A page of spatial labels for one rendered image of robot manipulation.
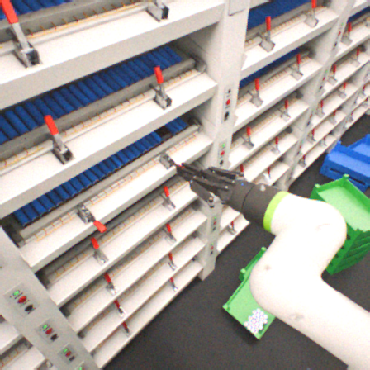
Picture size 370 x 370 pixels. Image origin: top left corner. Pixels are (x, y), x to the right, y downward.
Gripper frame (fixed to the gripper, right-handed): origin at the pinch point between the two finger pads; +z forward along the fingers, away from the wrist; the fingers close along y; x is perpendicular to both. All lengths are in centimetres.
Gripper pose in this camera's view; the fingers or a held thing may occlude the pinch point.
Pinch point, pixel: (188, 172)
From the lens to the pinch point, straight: 83.8
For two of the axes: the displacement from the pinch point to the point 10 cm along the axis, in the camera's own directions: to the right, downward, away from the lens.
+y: 7.0, -5.2, 5.0
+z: -7.0, -3.4, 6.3
